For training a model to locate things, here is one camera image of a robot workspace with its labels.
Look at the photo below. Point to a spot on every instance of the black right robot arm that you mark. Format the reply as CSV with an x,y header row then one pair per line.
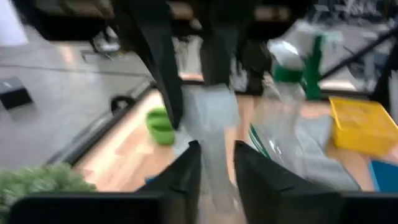
x,y
161,77

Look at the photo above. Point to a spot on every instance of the small white bottle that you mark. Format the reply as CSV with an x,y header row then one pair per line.
x,y
211,109

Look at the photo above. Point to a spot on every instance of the green plastic face-print bucket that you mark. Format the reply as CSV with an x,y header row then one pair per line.
x,y
160,133

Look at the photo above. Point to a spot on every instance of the clear green-label spray bottle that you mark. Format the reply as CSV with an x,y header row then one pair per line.
x,y
286,74

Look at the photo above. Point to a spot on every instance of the grey cloth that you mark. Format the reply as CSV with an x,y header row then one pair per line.
x,y
323,161

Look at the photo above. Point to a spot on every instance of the potted green succulent plant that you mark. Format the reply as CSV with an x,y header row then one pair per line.
x,y
37,182

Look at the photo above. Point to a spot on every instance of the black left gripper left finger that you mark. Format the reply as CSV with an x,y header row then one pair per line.
x,y
183,186

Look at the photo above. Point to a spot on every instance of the black aluminium table frame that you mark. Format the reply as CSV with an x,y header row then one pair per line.
x,y
351,58

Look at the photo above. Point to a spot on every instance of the yellow plastic bin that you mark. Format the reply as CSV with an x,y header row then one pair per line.
x,y
360,127

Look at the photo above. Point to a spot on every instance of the blue scouring sponge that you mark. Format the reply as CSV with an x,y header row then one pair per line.
x,y
385,175
150,180

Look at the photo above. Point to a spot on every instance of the black box on floor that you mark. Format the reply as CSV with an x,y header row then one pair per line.
x,y
14,93

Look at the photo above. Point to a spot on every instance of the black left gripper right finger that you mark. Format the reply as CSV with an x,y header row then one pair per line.
x,y
267,189

